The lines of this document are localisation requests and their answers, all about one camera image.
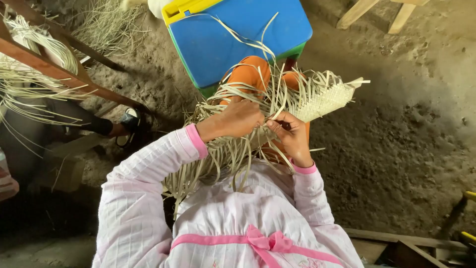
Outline black white sandal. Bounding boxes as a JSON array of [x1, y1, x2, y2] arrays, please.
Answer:
[[115, 107, 142, 148]]

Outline yellow black tool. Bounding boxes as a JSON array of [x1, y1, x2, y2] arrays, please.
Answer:
[[436, 191, 476, 247]]

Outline wooden block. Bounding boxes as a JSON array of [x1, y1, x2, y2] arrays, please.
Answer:
[[37, 133, 108, 193]]

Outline person's left hand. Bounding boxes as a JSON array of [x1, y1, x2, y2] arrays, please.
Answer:
[[196, 99, 266, 144]]

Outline blue plastic stool yellow edge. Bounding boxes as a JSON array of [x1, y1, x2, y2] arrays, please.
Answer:
[[161, 0, 313, 99]]

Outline bundle of pale straw strips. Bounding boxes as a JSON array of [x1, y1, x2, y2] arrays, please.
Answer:
[[0, 15, 98, 158]]

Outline orange trousers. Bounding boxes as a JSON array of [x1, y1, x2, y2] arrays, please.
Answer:
[[219, 55, 311, 161]]

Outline heap of dry grass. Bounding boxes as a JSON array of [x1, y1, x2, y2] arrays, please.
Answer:
[[71, 0, 150, 57]]

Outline striped pink cloth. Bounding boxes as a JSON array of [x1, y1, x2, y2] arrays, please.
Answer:
[[0, 148, 20, 202]]

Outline woven pale straw piece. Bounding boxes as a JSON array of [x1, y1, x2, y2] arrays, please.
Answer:
[[162, 13, 371, 220]]

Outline white plastic container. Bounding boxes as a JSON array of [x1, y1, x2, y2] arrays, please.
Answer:
[[147, 0, 175, 20]]

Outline brown wooden frame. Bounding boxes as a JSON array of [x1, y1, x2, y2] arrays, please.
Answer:
[[0, 0, 154, 115]]

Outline wooden plank frame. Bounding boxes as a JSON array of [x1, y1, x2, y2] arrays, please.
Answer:
[[344, 228, 470, 268]]

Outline person's right hand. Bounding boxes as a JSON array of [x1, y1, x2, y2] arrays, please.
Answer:
[[266, 111, 315, 169]]

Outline pink white checked dress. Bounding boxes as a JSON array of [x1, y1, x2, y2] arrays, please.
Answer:
[[91, 123, 366, 268]]

